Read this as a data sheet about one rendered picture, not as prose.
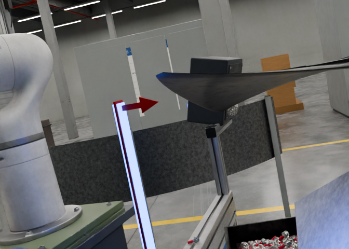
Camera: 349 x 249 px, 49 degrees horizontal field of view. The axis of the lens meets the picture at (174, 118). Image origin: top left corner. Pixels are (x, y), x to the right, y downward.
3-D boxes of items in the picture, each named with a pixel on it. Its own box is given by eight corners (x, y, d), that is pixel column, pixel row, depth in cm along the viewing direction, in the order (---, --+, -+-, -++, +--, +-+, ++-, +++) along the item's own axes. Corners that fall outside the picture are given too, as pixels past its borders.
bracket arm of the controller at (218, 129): (216, 137, 106) (215, 126, 106) (206, 138, 107) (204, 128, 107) (232, 122, 128) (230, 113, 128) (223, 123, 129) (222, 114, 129)
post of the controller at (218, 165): (228, 195, 108) (215, 126, 106) (217, 195, 109) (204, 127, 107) (229, 191, 111) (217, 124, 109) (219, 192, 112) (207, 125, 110)
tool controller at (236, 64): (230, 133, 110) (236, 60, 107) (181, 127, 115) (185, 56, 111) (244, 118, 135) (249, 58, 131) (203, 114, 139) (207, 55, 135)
